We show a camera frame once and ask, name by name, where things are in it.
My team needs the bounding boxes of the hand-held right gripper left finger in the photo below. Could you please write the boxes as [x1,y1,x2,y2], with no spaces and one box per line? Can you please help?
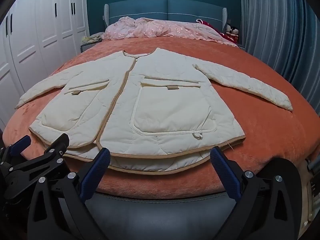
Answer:
[27,148,111,240]

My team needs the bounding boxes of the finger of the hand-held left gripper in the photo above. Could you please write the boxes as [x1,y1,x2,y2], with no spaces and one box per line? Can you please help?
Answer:
[0,135,32,165]
[5,133,70,180]

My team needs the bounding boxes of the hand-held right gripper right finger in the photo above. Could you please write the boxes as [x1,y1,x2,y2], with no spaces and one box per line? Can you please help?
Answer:
[209,146,303,240]

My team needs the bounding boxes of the cream quilted jacket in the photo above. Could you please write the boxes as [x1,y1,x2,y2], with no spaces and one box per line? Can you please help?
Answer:
[14,47,293,176]

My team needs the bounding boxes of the orange plush blanket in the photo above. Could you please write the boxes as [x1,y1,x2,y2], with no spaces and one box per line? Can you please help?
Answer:
[2,36,320,198]

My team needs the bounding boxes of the dark bedside table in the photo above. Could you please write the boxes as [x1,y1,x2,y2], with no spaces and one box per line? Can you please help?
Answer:
[80,41,97,53]

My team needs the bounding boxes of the white panelled wardrobe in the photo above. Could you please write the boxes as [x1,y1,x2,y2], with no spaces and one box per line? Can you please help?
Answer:
[0,0,90,130]

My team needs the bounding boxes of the plush toy dolls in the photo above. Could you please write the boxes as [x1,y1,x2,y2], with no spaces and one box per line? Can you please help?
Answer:
[224,24,240,43]

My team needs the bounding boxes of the grey-blue curtain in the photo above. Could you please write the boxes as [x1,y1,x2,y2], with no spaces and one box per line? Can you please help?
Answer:
[239,0,320,117]

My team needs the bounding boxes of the pink embroidered quilt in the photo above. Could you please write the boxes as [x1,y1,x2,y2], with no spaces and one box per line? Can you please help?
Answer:
[101,16,239,47]

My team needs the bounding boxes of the blue upholstered headboard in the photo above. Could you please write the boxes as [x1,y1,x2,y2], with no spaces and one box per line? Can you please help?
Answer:
[103,0,228,29]

